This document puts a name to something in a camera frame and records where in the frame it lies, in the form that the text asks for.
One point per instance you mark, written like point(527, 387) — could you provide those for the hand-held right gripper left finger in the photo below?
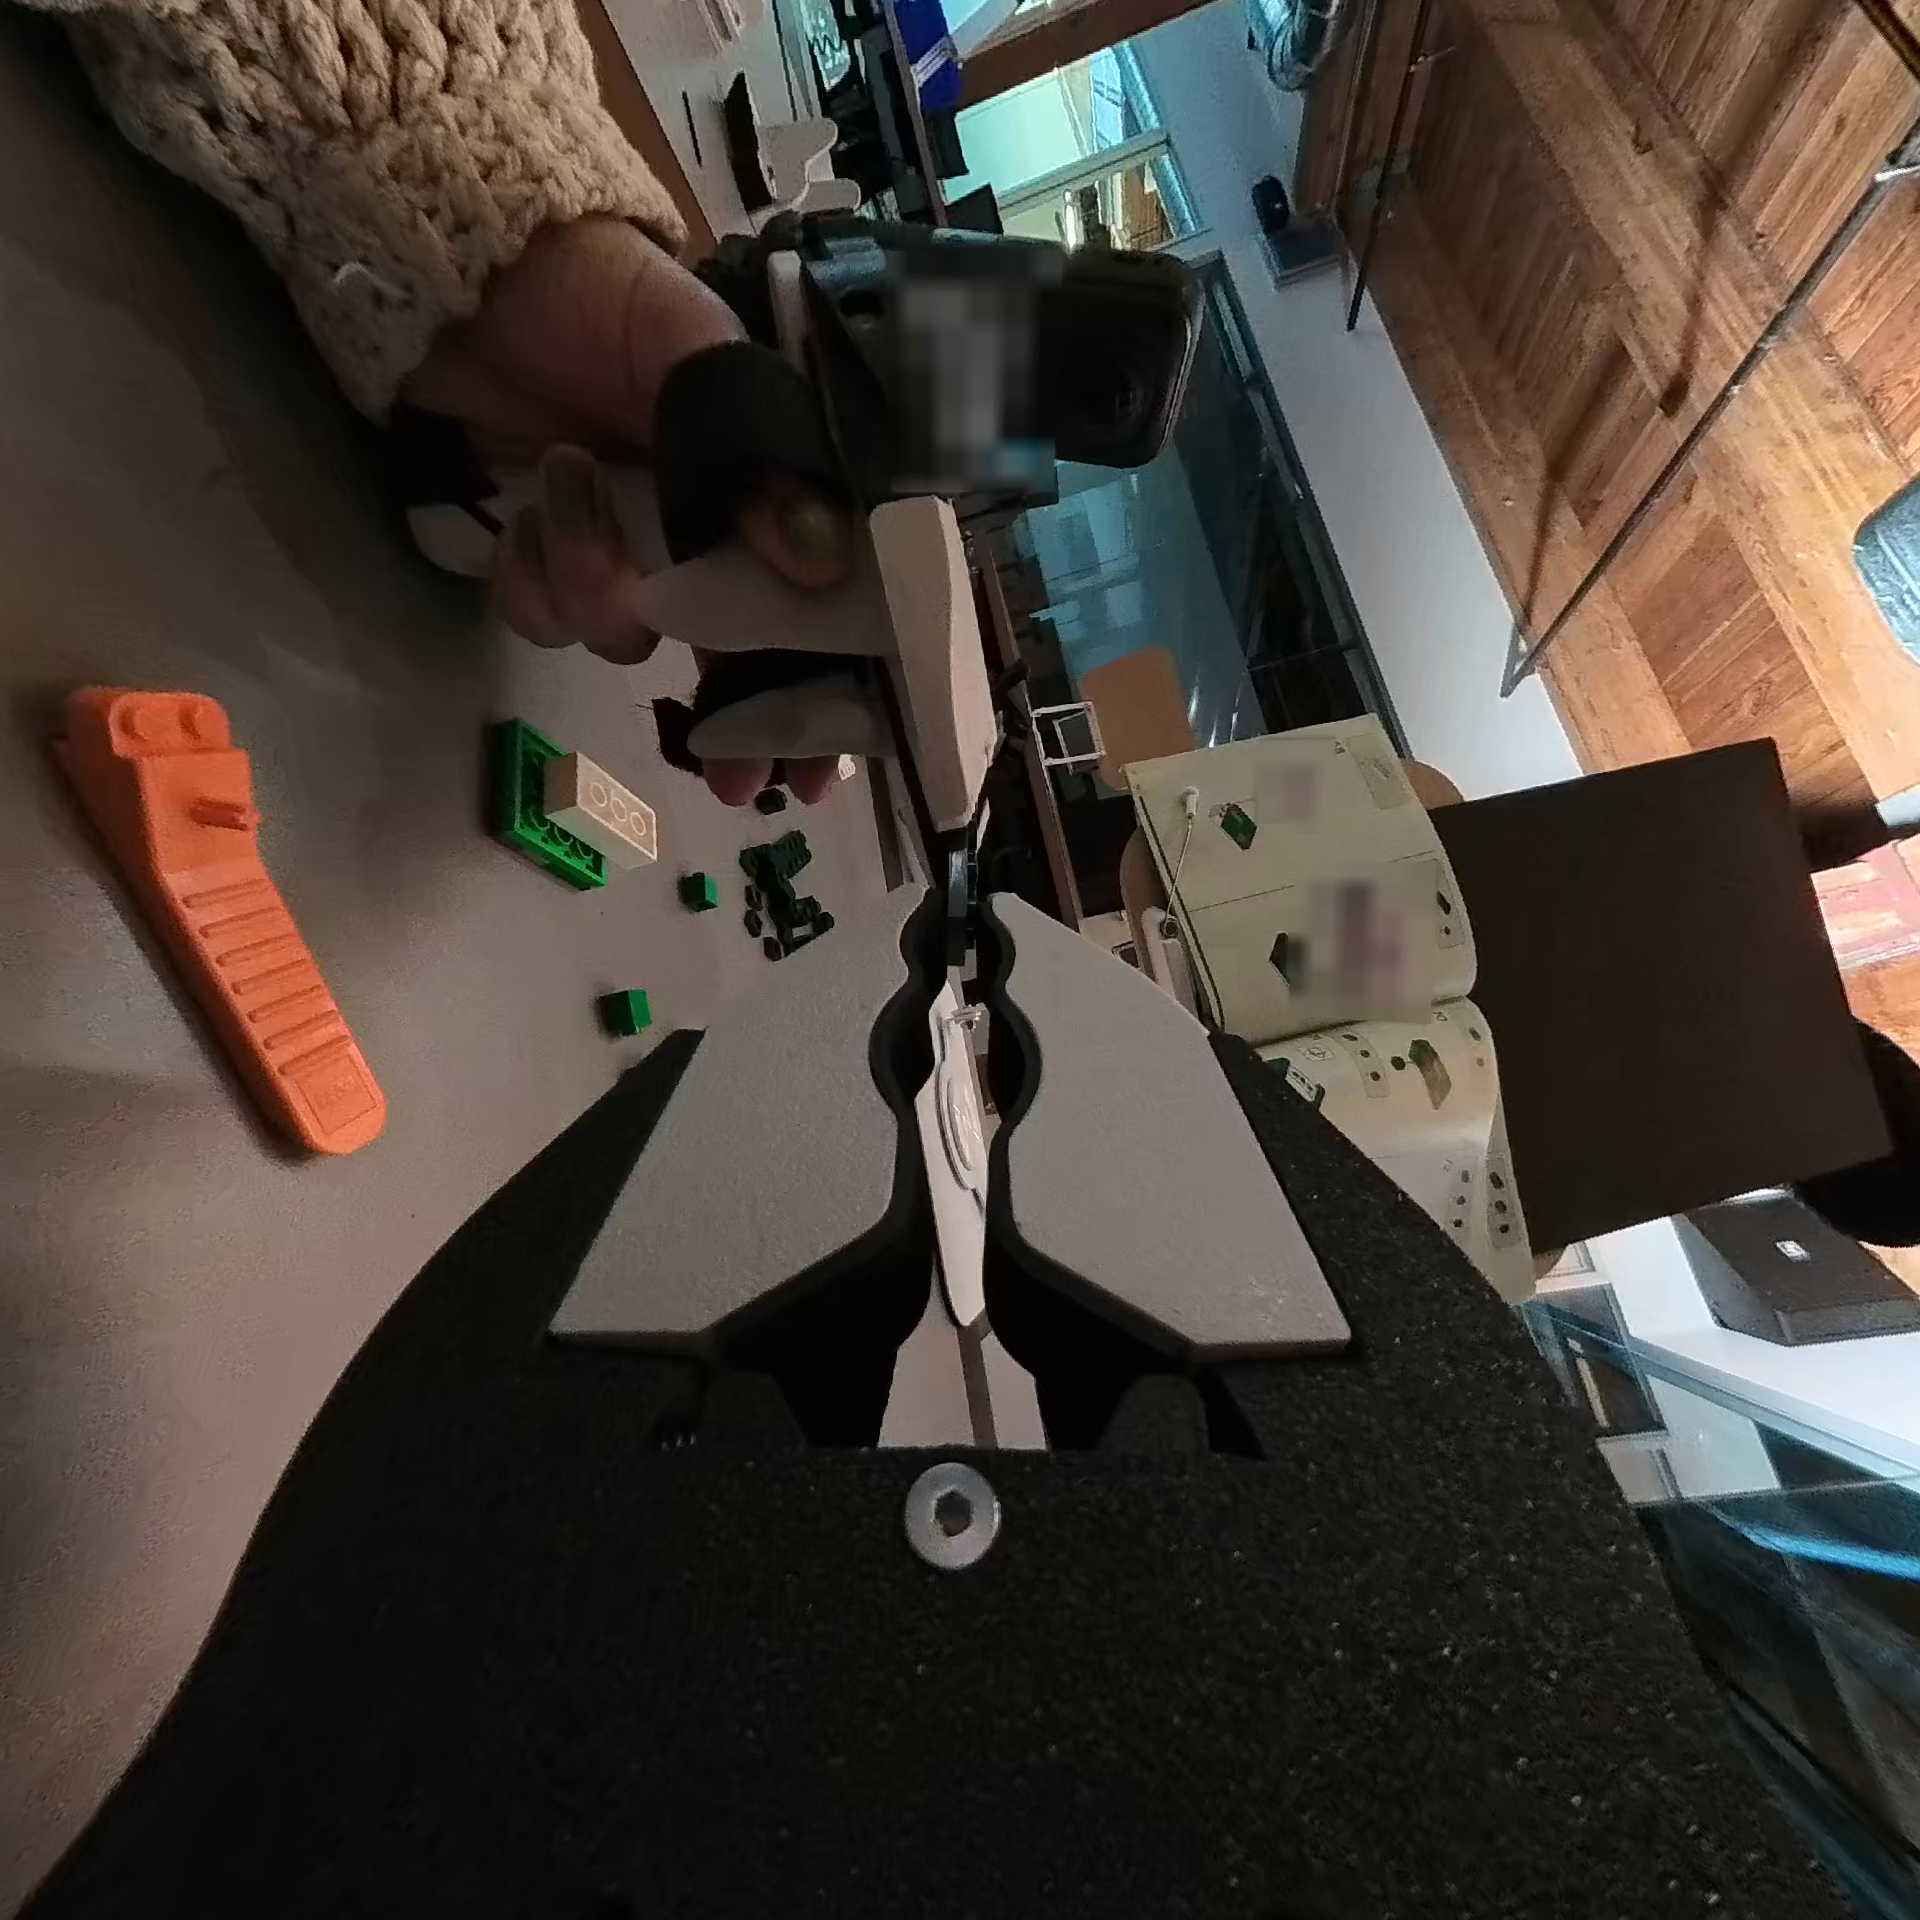
point(751, 1170)

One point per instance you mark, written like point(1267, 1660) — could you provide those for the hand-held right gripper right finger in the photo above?
point(1171, 1185)

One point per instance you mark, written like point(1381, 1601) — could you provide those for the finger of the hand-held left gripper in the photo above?
point(939, 629)

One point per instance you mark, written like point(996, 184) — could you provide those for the white lego brick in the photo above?
point(610, 810)

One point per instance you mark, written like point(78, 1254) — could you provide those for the bright green square lego plate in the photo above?
point(525, 819)

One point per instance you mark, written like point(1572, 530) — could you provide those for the small bright green lego piece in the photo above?
point(627, 1012)

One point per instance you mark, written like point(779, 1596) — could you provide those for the open lego instruction booklet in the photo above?
point(1372, 1101)

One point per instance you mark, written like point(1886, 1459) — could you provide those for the small green lego cube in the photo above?
point(701, 892)

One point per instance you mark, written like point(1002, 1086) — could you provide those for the person's left hand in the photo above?
point(571, 358)

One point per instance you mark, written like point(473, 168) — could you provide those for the pile of dark green bricks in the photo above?
point(780, 878)

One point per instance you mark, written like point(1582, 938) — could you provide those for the black book stand board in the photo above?
point(1652, 989)

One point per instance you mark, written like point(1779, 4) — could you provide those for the orange brick separator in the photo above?
point(225, 930)

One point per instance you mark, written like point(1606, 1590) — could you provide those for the black flat box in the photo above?
point(1786, 1275)

